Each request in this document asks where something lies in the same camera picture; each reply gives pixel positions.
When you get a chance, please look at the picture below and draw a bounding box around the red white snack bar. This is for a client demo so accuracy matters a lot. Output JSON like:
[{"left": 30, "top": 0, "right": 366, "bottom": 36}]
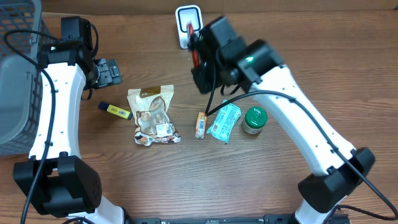
[{"left": 187, "top": 21, "right": 200, "bottom": 68}]

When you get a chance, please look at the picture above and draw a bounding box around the teal white tissue pack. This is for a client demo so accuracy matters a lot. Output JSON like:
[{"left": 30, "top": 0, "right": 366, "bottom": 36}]
[{"left": 206, "top": 103, "right": 242, "bottom": 143}]

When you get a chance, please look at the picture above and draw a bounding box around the yellow glue stick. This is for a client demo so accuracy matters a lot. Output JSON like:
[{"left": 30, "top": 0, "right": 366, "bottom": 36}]
[{"left": 98, "top": 101, "right": 133, "bottom": 120}]

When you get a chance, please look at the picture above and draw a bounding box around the orange snack packet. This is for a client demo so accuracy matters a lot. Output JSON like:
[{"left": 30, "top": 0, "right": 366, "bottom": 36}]
[{"left": 195, "top": 112, "right": 207, "bottom": 139}]

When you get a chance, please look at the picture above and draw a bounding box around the grey plastic mesh basket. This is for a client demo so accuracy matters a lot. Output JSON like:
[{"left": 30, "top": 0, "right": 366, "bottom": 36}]
[{"left": 1, "top": 0, "right": 50, "bottom": 156}]

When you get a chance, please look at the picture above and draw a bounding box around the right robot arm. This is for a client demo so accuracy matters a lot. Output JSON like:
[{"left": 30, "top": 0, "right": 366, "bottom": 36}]
[{"left": 185, "top": 16, "right": 375, "bottom": 223}]

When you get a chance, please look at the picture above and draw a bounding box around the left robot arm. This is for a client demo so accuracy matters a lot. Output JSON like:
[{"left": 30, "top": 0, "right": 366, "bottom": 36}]
[{"left": 13, "top": 16, "right": 129, "bottom": 223}]

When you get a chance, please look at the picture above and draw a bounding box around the white barcode scanner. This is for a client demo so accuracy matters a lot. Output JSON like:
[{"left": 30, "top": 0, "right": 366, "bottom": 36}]
[{"left": 175, "top": 4, "right": 203, "bottom": 49}]

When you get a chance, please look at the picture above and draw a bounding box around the grey tape roll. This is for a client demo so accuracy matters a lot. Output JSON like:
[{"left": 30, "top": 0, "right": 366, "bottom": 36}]
[{"left": 242, "top": 106, "right": 268, "bottom": 134}]

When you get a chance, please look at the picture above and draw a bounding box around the brown white snack pouch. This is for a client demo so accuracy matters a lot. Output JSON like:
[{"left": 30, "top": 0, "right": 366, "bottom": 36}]
[{"left": 127, "top": 85, "right": 181, "bottom": 146}]

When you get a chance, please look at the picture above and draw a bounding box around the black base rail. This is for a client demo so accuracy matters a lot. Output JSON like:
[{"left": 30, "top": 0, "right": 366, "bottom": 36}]
[{"left": 124, "top": 214, "right": 352, "bottom": 224}]

